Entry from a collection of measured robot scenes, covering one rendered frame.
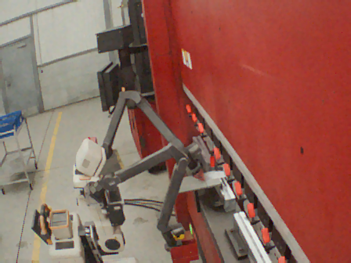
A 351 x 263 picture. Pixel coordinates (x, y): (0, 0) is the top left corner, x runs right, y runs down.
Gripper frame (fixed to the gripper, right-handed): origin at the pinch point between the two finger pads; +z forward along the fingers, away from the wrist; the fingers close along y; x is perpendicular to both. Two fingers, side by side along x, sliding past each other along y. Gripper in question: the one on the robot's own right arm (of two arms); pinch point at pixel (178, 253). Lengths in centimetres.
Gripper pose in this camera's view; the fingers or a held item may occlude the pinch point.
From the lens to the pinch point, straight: 217.4
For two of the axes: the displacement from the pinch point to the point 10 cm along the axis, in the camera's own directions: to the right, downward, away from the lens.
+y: 9.2, -3.8, -0.1
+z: 3.7, 8.8, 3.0
